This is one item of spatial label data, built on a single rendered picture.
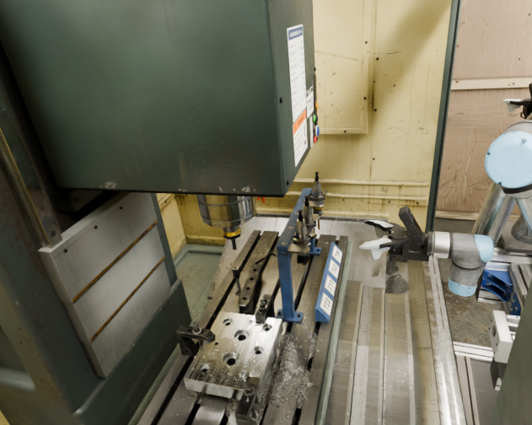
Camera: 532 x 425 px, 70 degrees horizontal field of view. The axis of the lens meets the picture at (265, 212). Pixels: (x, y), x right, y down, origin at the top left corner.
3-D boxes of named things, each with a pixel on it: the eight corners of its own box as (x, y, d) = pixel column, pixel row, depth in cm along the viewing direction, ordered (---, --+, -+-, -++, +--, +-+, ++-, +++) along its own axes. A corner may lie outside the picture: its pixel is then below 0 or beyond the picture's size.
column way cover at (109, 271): (176, 289, 164) (147, 180, 140) (107, 382, 124) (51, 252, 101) (166, 287, 166) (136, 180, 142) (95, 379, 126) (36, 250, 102)
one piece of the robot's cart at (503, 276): (504, 287, 157) (508, 271, 153) (508, 302, 150) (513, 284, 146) (480, 285, 160) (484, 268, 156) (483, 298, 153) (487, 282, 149)
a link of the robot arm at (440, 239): (450, 241, 104) (448, 226, 111) (432, 239, 105) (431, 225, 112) (447, 263, 107) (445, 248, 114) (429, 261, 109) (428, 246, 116)
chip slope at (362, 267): (385, 258, 215) (388, 218, 203) (383, 355, 157) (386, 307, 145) (239, 246, 241) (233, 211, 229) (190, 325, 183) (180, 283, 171)
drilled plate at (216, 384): (283, 330, 132) (282, 319, 130) (258, 404, 108) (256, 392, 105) (223, 320, 139) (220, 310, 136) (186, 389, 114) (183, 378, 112)
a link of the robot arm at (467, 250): (491, 271, 104) (497, 244, 100) (447, 266, 108) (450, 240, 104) (486, 255, 110) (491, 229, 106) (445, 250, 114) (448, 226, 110)
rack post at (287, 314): (303, 313, 144) (298, 248, 130) (300, 324, 139) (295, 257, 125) (278, 310, 146) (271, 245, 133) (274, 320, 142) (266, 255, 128)
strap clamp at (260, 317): (275, 316, 144) (271, 285, 137) (266, 343, 133) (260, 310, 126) (266, 315, 145) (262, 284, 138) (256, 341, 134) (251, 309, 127)
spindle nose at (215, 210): (206, 203, 115) (200, 167, 110) (259, 200, 114) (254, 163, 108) (196, 230, 101) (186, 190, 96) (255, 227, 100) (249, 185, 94)
